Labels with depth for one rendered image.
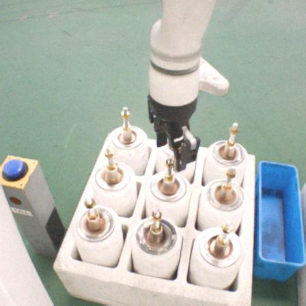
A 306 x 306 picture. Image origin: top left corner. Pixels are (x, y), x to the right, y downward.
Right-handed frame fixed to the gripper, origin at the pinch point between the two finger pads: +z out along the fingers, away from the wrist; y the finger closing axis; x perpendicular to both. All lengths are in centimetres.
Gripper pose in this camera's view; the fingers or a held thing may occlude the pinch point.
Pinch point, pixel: (170, 152)
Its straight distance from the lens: 60.3
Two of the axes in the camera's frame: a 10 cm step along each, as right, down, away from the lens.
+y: 4.5, 6.6, -6.0
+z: 0.0, 6.7, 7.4
